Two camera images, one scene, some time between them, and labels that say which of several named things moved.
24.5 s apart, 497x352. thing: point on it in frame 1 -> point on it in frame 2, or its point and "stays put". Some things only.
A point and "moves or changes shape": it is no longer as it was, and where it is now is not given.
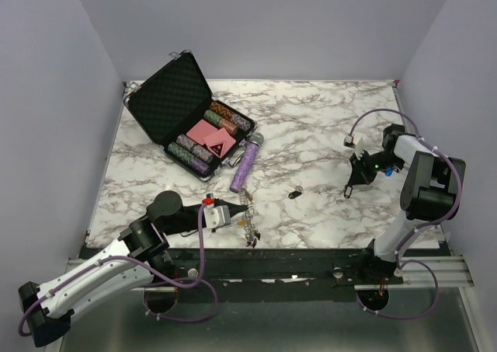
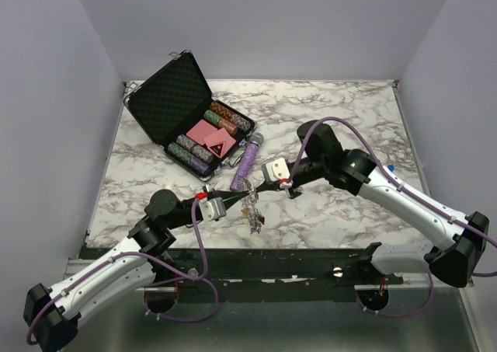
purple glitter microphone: (255, 141) stays put
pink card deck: (201, 130) stays put
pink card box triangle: (219, 141) stays put
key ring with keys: (249, 229) moves or changes shape
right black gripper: (359, 175) -> (269, 187)
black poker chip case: (175, 104) stays put
